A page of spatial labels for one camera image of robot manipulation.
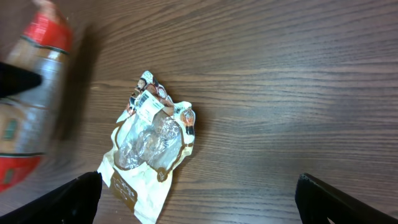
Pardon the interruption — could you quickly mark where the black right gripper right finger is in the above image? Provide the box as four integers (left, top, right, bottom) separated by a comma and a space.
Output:
295, 173, 397, 224

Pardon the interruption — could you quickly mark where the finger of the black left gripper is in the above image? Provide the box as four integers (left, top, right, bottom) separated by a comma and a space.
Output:
0, 62, 42, 98

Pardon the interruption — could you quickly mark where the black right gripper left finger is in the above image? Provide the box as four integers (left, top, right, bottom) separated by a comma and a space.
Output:
1, 172, 102, 224

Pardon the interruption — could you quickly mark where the red orange spaghetti pack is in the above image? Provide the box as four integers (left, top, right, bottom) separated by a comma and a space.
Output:
1, 0, 73, 191

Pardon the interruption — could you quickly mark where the beige bread snack bag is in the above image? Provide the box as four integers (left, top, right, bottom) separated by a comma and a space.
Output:
98, 71, 195, 223

